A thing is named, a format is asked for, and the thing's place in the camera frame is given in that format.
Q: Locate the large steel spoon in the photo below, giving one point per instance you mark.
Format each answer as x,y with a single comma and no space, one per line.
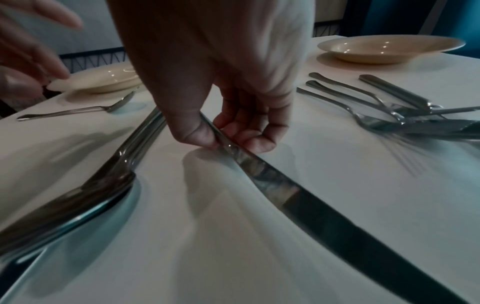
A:
93,190

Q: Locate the cream ceramic plate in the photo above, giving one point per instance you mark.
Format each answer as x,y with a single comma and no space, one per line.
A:
390,47
101,78

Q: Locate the white tablecloth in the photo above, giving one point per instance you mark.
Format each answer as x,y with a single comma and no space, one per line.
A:
356,178

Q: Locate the dark lattice chair back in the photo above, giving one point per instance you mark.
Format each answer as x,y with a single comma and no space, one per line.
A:
328,29
97,61

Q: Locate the long steel table knife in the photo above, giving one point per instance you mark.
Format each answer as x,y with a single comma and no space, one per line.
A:
311,207

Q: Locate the small steel teaspoon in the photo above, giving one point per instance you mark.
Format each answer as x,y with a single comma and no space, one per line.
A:
75,111

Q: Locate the steel fork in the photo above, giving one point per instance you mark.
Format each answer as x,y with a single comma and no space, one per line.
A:
348,86
337,109
348,98

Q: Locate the person's right hand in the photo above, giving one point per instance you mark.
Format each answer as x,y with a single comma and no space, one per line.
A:
210,53

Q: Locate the person's left hand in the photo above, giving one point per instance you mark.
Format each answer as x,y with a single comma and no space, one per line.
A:
22,53

